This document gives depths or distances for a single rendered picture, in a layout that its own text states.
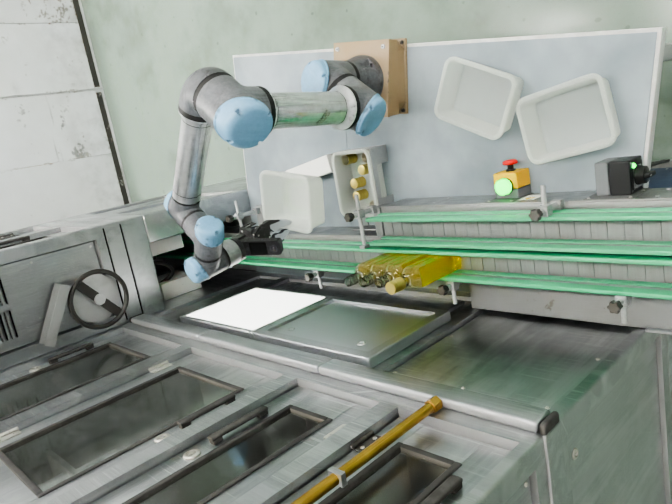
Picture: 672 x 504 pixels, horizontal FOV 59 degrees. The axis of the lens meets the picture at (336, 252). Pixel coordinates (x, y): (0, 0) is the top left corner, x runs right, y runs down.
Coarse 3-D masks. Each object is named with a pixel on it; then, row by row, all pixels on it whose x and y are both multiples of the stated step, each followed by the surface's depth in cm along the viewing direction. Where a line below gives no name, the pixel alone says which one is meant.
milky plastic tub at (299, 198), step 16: (272, 176) 184; (288, 176) 173; (304, 176) 169; (272, 192) 186; (288, 192) 186; (304, 192) 180; (320, 192) 174; (272, 208) 187; (288, 208) 188; (304, 208) 182; (320, 208) 175; (304, 224) 179
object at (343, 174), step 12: (336, 156) 198; (360, 156) 199; (336, 168) 199; (348, 168) 203; (372, 168) 188; (336, 180) 200; (348, 180) 203; (372, 180) 188; (348, 192) 203; (372, 192) 190; (348, 204) 203; (360, 204) 205
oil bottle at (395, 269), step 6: (402, 258) 166; (408, 258) 165; (414, 258) 163; (420, 258) 164; (390, 264) 162; (396, 264) 161; (402, 264) 159; (408, 264) 160; (390, 270) 159; (396, 270) 158; (396, 276) 158
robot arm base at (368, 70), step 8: (360, 56) 174; (368, 56) 174; (352, 64) 169; (360, 64) 170; (368, 64) 173; (376, 64) 173; (360, 72) 169; (368, 72) 171; (376, 72) 172; (360, 80) 169; (368, 80) 171; (376, 80) 172; (376, 88) 173
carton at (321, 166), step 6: (324, 156) 205; (330, 156) 206; (312, 162) 210; (318, 162) 208; (324, 162) 206; (330, 162) 205; (294, 168) 218; (300, 168) 216; (306, 168) 213; (312, 168) 211; (318, 168) 209; (324, 168) 207; (330, 168) 205; (306, 174) 214; (312, 174) 212; (318, 174) 210; (324, 174) 210
